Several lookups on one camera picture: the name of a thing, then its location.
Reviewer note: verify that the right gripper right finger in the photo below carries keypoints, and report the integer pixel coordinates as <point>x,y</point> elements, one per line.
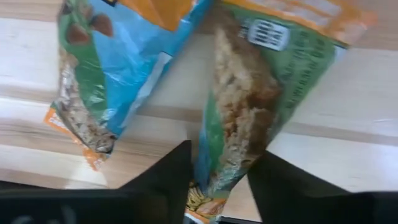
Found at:
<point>286,199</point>

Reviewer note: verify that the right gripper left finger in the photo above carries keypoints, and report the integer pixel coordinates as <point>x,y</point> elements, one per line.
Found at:
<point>164,193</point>

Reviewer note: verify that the granola bar orange green wrapper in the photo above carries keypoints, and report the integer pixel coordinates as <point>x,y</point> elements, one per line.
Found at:
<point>118,68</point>
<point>248,93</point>

